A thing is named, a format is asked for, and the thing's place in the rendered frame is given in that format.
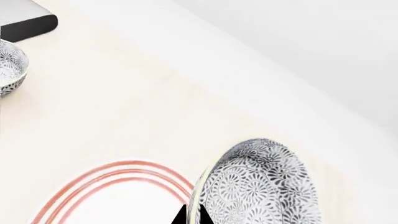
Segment black white floral patterned bowl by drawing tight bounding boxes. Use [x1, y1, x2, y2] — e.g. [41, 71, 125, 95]
[0, 39, 29, 98]
[187, 138, 322, 224]

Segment grey box with black side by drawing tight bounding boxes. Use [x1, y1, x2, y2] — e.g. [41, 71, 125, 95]
[0, 0, 59, 43]

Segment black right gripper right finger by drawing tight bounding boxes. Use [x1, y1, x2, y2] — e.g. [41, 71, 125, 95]
[200, 203, 215, 224]

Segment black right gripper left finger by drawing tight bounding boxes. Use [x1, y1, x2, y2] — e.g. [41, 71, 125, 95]
[171, 203, 188, 224]

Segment white plate with red rings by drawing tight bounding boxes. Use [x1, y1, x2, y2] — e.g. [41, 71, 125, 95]
[30, 159, 196, 224]

